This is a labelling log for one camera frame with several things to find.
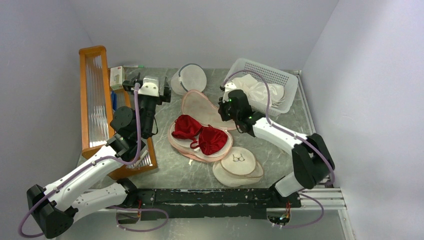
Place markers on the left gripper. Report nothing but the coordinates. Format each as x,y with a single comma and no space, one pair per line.
166,92

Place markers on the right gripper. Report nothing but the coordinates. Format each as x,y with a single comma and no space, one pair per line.
221,110

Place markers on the red bra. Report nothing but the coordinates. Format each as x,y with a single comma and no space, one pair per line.
208,139

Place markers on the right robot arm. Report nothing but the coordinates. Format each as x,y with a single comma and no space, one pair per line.
311,159

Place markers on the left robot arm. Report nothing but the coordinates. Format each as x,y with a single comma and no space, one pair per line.
56,206

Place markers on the white cylindrical laundry bag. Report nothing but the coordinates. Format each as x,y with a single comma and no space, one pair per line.
189,77

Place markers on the beige round laundry bag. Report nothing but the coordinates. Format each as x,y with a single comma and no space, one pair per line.
238,168

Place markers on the white cloth in basket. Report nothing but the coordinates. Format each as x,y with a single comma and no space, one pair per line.
256,91

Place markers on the white marker pen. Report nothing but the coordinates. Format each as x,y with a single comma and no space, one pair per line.
133,66

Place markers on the small white carton box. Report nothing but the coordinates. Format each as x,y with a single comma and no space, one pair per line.
117,76

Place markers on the orange wooden rack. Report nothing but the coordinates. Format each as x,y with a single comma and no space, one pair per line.
96,109

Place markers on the white plastic basket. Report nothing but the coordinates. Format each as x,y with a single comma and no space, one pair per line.
266,74

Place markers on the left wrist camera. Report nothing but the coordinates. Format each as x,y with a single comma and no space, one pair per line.
150,86

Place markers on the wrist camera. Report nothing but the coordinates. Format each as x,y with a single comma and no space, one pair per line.
228,87
150,86

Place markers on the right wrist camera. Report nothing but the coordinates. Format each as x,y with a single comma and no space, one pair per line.
228,87

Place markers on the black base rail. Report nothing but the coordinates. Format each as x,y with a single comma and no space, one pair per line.
210,203

